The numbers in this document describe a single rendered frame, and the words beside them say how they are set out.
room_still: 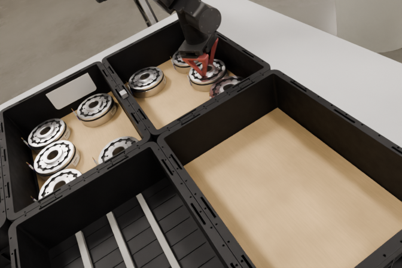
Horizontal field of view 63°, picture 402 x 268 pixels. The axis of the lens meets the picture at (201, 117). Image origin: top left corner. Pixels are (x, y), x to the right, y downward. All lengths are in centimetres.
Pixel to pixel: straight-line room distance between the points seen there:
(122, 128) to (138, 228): 30
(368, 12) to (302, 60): 111
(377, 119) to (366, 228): 39
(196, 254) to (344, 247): 24
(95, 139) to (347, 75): 73
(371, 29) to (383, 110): 133
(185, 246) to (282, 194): 20
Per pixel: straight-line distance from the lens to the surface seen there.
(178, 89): 92
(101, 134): 90
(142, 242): 66
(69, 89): 99
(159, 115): 86
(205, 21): 72
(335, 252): 59
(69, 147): 87
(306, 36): 125
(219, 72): 88
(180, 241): 64
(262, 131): 74
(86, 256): 69
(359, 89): 102
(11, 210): 72
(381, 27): 225
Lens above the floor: 137
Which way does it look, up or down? 42 degrees down
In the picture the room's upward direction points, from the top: 20 degrees counter-clockwise
